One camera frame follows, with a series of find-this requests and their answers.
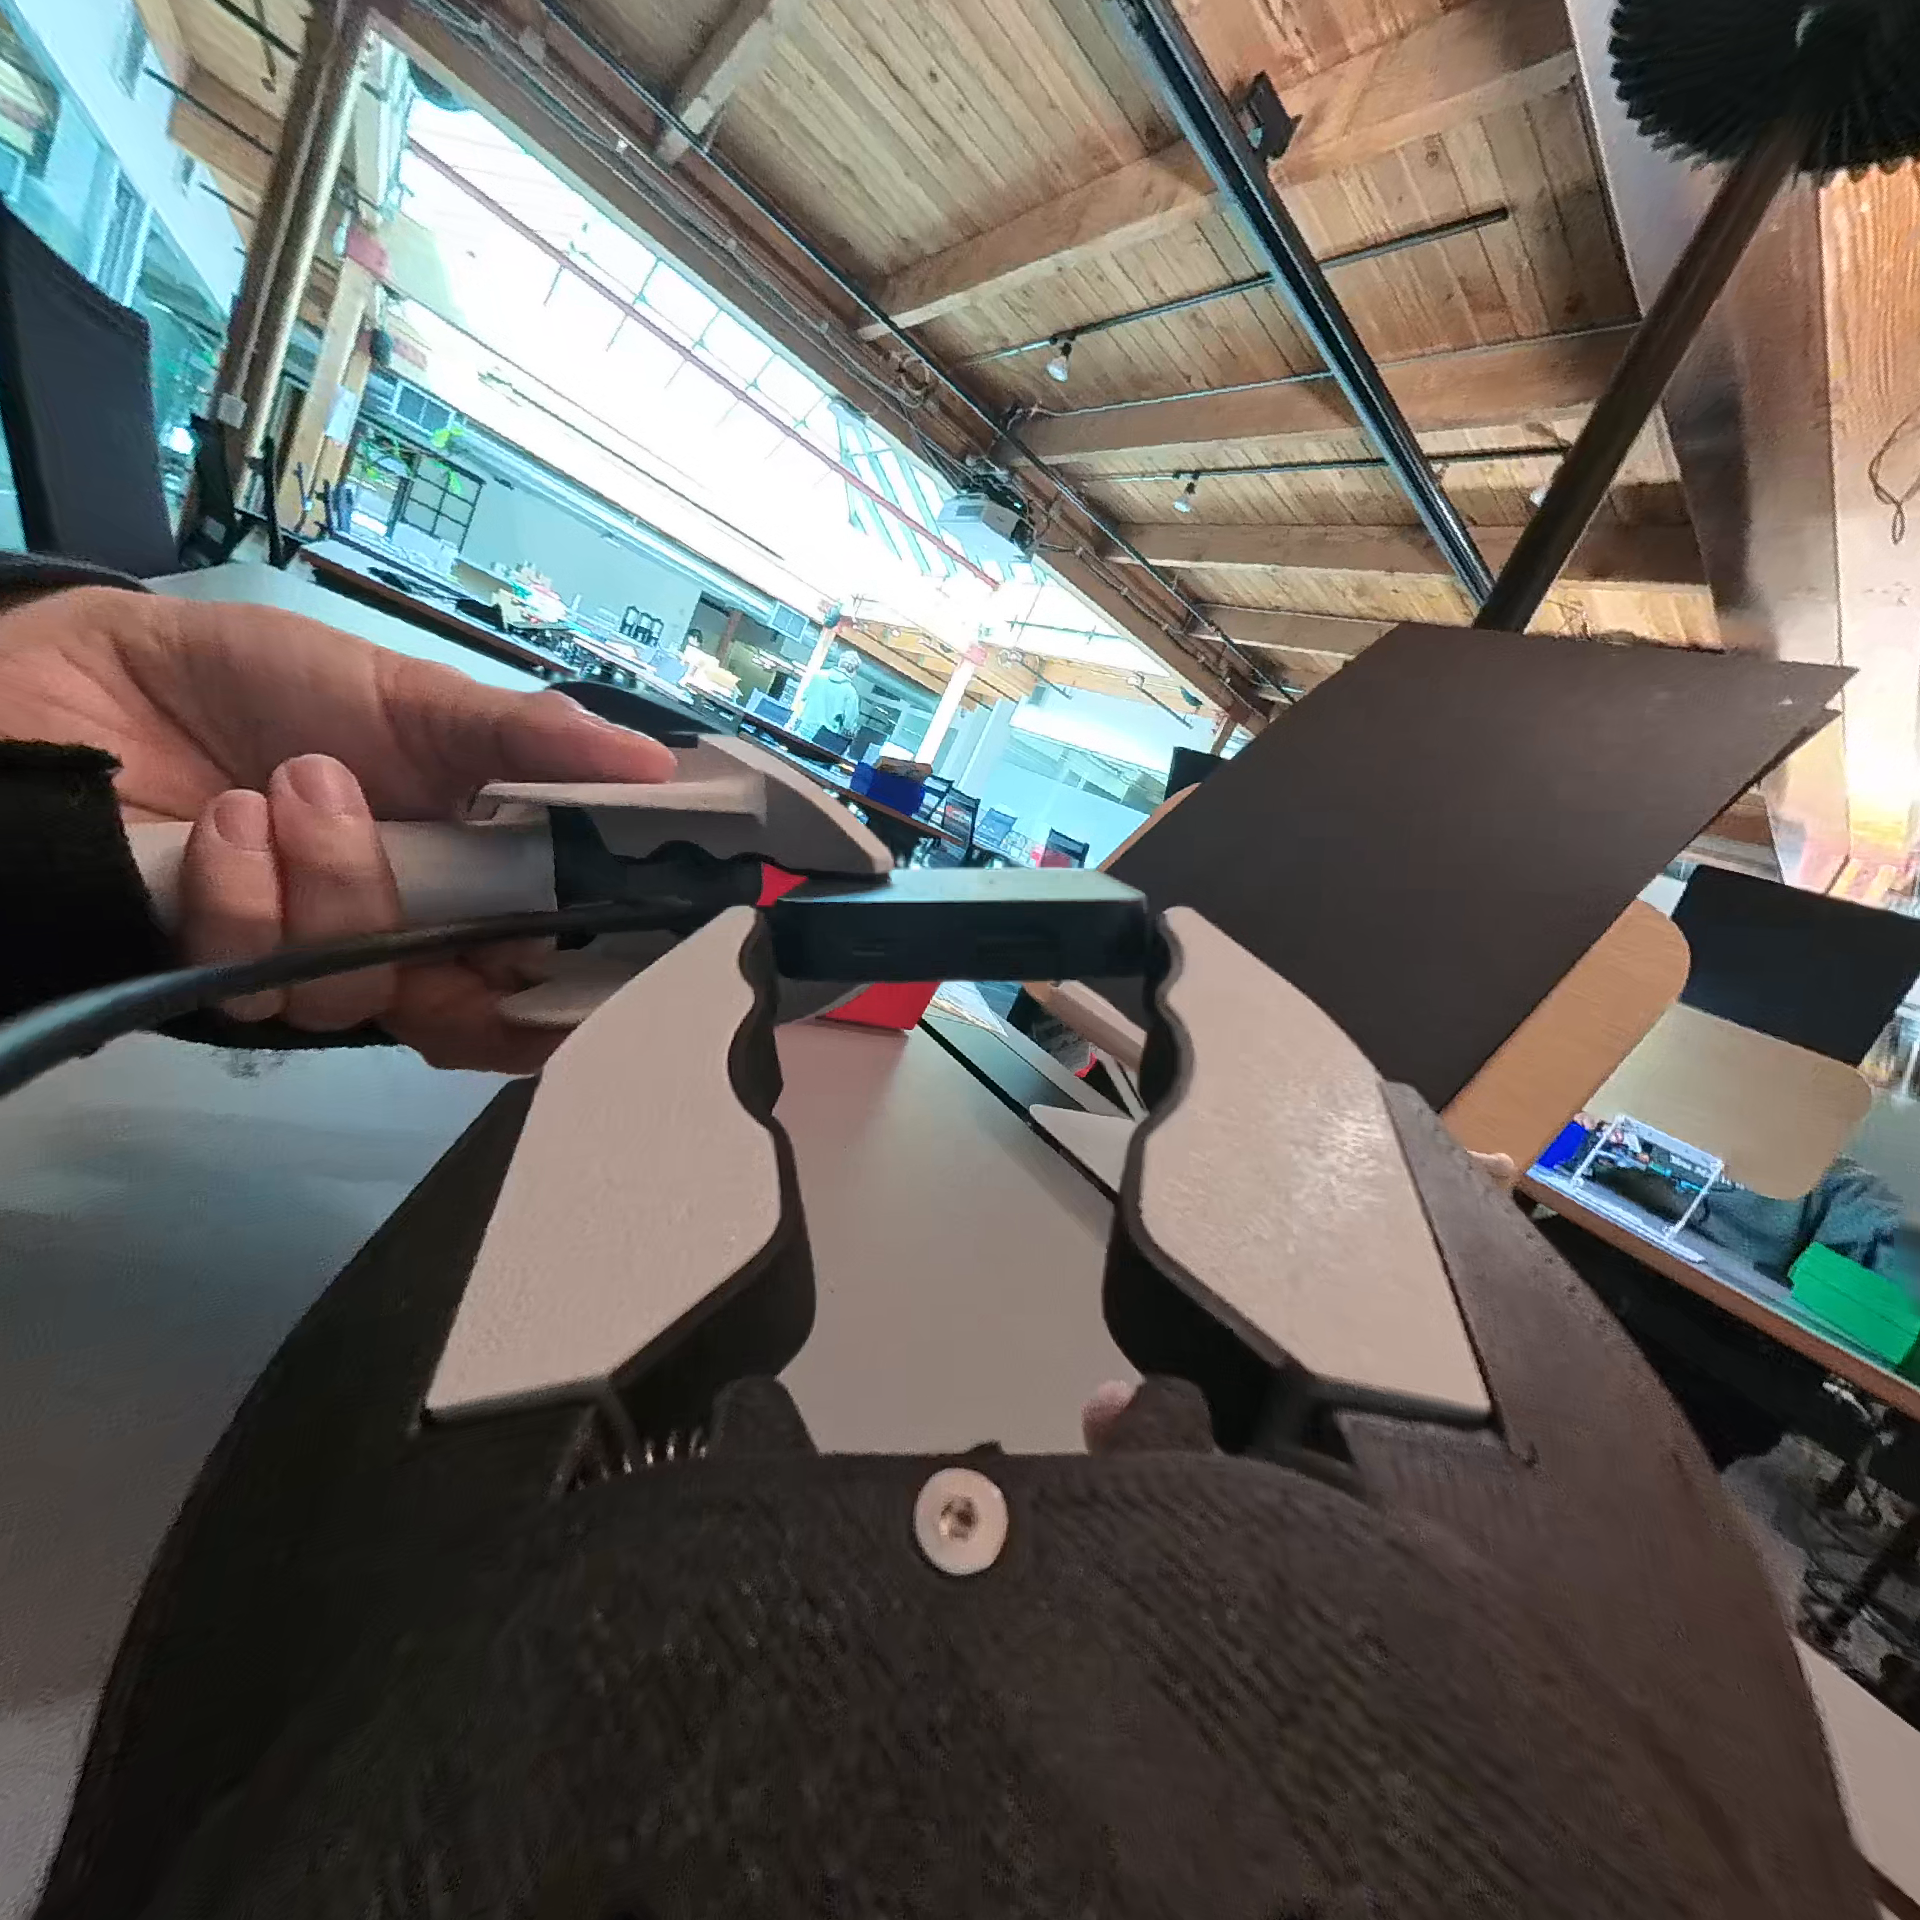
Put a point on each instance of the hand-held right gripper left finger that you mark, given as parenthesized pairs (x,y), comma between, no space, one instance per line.
(630,1172)

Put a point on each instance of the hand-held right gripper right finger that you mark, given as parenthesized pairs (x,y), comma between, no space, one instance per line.
(1306,1184)

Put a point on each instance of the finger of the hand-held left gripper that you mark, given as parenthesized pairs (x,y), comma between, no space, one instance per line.
(750,796)
(578,993)

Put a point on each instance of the red plastic bin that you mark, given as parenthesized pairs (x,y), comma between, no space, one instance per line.
(878,1005)

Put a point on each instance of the grey desk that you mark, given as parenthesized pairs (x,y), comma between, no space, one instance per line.
(945,1200)

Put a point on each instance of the person's left hand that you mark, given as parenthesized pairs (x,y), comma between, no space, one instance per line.
(225,704)

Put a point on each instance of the person's right hand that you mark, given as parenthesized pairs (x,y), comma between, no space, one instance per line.
(1110,1410)

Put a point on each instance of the table with wooden edge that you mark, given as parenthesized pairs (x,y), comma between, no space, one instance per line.
(375,615)
(1756,1306)

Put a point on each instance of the wooden book stand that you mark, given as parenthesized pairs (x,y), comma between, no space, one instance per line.
(1576,1036)

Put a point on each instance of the clear acrylic stand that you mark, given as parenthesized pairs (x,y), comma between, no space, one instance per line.
(1641,1177)

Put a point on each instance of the ceiling projector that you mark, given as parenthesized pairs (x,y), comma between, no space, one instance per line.
(984,517)

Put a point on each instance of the black board sheet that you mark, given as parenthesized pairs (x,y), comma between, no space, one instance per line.
(1470,840)

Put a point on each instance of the beige chair back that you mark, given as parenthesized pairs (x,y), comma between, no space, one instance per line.
(1741,1096)

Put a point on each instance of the black monitor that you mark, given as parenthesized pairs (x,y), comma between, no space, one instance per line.
(1800,960)

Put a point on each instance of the green storage bin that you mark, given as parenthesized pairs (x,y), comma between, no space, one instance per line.
(1853,1306)

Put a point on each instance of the black partition panel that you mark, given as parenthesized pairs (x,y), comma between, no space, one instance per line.
(76,389)

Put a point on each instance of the black floor lamp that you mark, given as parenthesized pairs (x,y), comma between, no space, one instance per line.
(1652,329)

